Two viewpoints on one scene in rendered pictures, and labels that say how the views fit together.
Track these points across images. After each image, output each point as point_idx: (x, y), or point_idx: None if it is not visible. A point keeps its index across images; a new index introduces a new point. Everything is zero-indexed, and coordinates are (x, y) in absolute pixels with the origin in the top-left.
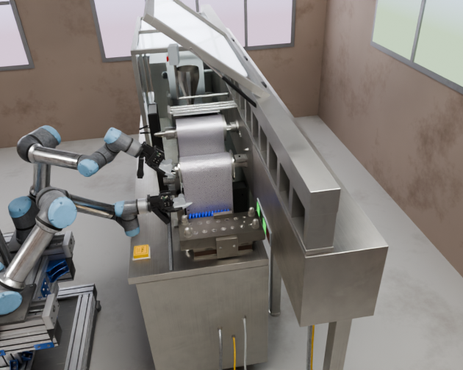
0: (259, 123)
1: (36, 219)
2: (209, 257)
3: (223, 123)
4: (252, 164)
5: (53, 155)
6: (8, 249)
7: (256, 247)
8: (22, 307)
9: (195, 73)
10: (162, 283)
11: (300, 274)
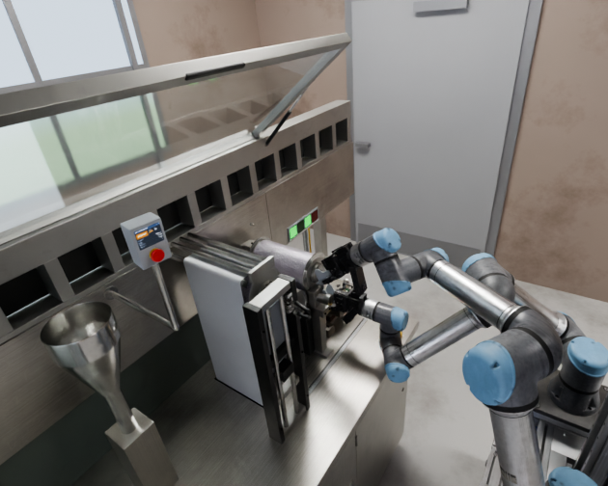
0: (276, 152)
1: (512, 276)
2: None
3: None
4: (266, 219)
5: (482, 283)
6: (587, 459)
7: None
8: (545, 380)
9: (92, 309)
10: None
11: (351, 158)
